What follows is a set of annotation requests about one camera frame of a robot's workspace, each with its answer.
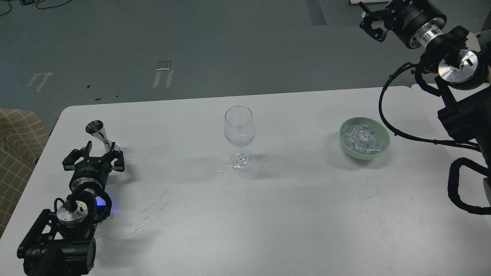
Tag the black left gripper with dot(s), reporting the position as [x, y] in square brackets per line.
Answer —
[93, 169]

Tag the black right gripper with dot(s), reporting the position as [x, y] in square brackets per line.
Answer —
[416, 17]

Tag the steel cocktail jigger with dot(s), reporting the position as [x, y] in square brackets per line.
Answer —
[96, 129]

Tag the pile of clear ice cubes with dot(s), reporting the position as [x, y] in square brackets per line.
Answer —
[362, 139]

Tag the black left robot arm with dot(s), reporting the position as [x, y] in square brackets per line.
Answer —
[61, 242]

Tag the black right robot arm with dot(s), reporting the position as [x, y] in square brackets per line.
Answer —
[447, 63]

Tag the clear wine glass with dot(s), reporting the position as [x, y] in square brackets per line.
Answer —
[240, 130]

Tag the beige checkered chair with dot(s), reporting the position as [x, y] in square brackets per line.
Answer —
[22, 141]

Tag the green bowl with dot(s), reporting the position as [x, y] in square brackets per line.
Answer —
[373, 124]

